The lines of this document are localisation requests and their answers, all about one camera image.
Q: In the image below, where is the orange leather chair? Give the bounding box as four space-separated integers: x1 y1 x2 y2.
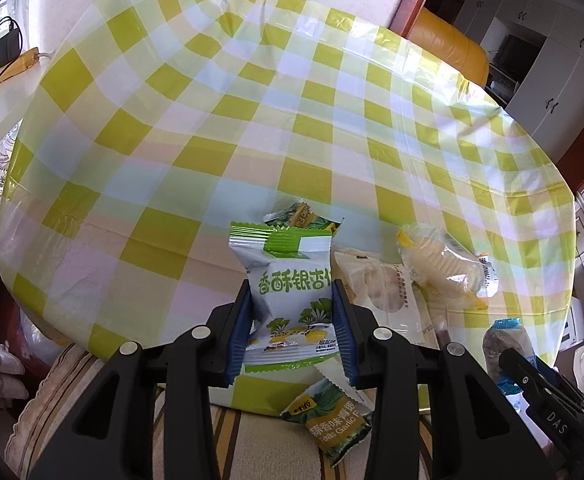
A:
407 8 490 87

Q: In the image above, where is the green garlic pea packet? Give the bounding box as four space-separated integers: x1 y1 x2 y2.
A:
280 378 372 467

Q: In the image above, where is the white pastry packet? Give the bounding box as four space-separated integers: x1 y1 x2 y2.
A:
332 247 438 349

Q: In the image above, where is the white green ginkgo snack bag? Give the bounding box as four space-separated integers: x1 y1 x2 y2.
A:
228 222 339 373

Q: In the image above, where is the green checkered tablecloth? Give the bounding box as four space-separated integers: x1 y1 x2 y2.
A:
0 0 578 416

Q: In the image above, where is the orange power strip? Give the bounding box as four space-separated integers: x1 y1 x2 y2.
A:
0 48 39 84

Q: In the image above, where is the blue pig snack bag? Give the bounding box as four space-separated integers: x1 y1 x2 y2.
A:
482 318 536 396

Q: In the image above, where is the black power adapter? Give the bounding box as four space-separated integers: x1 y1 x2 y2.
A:
0 27 22 67

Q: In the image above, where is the cream roll clear package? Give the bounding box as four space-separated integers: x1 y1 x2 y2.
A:
396 223 499 311

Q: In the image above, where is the white cabinet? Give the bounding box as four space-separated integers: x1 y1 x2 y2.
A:
454 0 584 162

